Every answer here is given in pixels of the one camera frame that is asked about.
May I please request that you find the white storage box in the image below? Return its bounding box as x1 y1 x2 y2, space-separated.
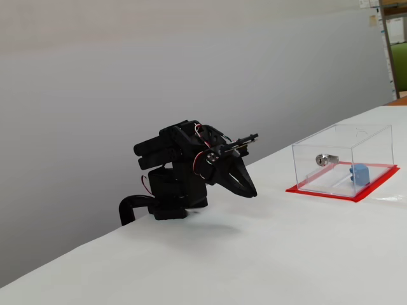
386 15 405 44

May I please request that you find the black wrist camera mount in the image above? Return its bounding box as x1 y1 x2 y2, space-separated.
222 132 259 156

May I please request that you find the transparent plastic box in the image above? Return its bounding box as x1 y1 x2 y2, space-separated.
291 123 395 197

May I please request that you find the blue lego brick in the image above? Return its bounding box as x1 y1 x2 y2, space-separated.
348 163 371 187

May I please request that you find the green panel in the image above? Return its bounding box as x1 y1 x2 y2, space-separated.
390 43 407 93

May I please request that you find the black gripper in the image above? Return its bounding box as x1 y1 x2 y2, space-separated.
194 144 258 199

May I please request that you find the silver cylinder lock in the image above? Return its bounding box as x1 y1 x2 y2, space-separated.
314 153 340 167

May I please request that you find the red tape square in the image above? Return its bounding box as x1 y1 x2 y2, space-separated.
285 161 401 203

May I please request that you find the black table clamp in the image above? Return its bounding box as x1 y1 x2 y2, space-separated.
118 194 156 227

